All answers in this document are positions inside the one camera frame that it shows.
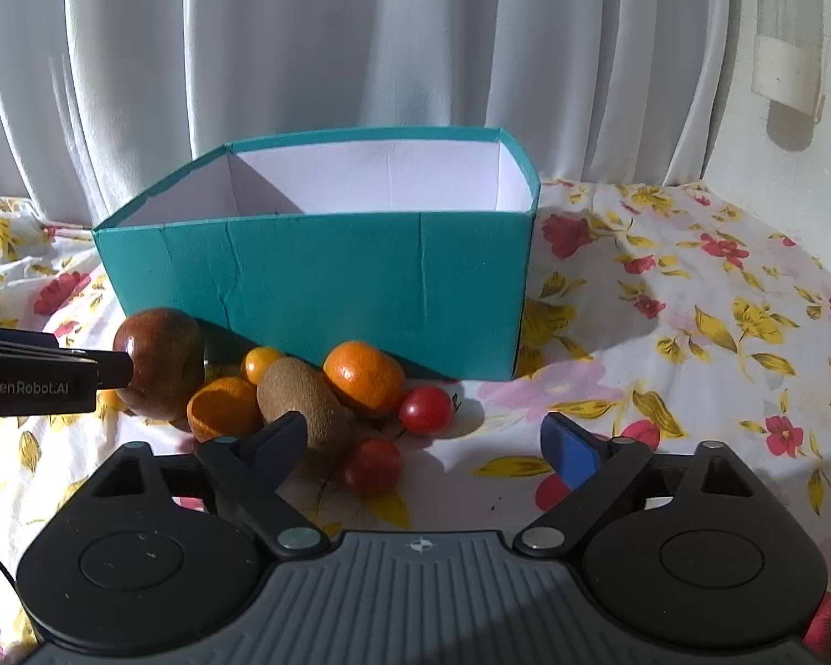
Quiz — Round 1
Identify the white wall pipe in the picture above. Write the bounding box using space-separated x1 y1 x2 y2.
751 0 830 120

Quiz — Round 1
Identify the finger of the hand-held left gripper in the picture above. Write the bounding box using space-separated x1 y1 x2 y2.
55 348 135 390

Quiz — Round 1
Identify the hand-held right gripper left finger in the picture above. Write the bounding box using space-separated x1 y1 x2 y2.
90 411 323 556

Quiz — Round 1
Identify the red apple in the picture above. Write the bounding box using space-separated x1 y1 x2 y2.
112 308 207 422

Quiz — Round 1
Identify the white curtain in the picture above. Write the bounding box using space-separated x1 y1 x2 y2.
0 0 745 226

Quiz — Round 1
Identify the elongated brown kiwi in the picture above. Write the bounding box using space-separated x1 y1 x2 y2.
256 356 352 468

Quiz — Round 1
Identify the teal cardboard box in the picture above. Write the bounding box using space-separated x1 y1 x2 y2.
92 126 542 382

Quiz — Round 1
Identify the large orange mandarin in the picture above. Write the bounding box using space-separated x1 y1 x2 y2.
322 341 407 418

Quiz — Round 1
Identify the dimpled orange mandarin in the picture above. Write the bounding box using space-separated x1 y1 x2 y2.
187 375 264 443

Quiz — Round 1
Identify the red cherry tomato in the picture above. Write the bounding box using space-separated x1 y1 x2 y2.
398 386 455 436
342 438 404 495

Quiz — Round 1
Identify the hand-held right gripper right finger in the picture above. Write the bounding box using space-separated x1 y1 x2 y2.
512 412 764 559

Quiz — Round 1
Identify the floral printed cloth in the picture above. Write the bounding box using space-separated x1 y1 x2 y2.
0 178 831 665

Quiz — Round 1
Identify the small orange cherry tomato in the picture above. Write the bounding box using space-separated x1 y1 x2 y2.
241 346 286 387

